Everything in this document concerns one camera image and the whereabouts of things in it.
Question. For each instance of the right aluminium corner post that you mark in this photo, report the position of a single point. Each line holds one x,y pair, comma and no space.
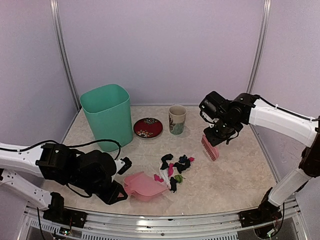
262,33

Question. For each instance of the pile of paper scraps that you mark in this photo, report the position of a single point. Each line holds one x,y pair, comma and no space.
168,169

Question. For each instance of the red floral round plate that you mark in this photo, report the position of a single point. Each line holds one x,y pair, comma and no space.
148,128

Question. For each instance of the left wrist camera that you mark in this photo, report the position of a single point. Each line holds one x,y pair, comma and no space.
122,165

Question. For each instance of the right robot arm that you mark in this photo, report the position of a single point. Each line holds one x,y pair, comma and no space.
226,118

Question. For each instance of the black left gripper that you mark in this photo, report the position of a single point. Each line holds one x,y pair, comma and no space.
109,197

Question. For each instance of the left aluminium corner post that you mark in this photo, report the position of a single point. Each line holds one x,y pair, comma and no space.
54,7

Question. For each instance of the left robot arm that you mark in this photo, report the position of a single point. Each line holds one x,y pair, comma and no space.
93,172

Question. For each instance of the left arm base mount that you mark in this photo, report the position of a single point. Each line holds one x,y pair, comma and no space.
57,213

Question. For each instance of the pink dustpan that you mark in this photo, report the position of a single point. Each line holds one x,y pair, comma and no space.
143,187

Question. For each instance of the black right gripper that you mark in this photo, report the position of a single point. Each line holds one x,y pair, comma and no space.
215,140

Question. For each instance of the green paper scrap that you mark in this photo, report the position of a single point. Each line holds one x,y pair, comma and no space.
179,178

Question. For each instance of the pink hand brush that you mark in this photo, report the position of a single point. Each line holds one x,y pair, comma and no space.
211,151

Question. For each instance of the mint green waste bin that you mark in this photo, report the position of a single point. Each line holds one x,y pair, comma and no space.
108,113

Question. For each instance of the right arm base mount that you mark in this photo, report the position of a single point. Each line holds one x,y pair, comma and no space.
264,213

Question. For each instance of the aluminium corner post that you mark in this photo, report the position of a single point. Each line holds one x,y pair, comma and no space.
54,7
262,33

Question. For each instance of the aluminium front rail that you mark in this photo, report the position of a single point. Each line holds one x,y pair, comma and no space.
109,226

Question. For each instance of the beige printed cup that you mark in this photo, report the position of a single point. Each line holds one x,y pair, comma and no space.
177,117

